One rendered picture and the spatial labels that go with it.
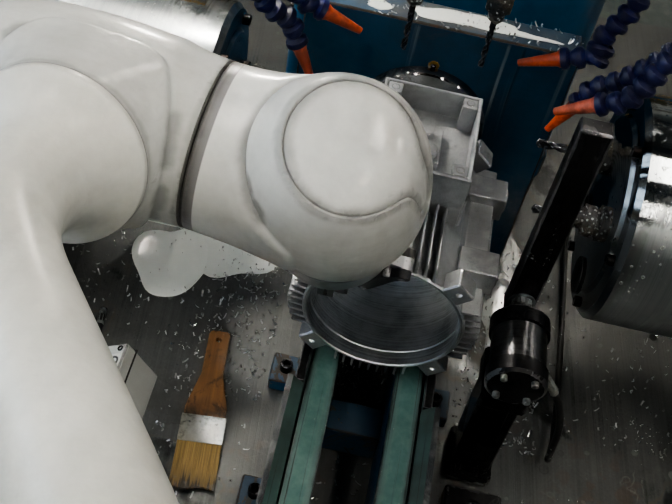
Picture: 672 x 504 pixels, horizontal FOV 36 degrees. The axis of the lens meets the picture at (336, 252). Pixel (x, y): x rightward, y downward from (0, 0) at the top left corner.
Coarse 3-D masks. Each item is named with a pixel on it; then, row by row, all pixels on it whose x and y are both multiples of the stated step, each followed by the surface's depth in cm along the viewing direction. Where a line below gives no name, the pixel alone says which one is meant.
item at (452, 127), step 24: (408, 96) 103; (432, 96) 103; (456, 96) 102; (432, 120) 104; (456, 120) 104; (432, 144) 99; (456, 144) 102; (432, 192) 97; (456, 192) 96; (456, 216) 98
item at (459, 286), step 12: (480, 144) 106; (480, 156) 105; (492, 156) 107; (480, 168) 107; (456, 276) 95; (468, 276) 95; (444, 288) 95; (456, 288) 94; (468, 288) 94; (456, 300) 95; (468, 300) 95; (300, 336) 104; (312, 336) 104; (312, 348) 105; (444, 360) 104; (432, 372) 105
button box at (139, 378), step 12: (120, 348) 86; (132, 348) 87; (120, 360) 85; (132, 360) 86; (120, 372) 84; (132, 372) 86; (144, 372) 87; (132, 384) 86; (144, 384) 87; (132, 396) 85; (144, 396) 87; (144, 408) 87
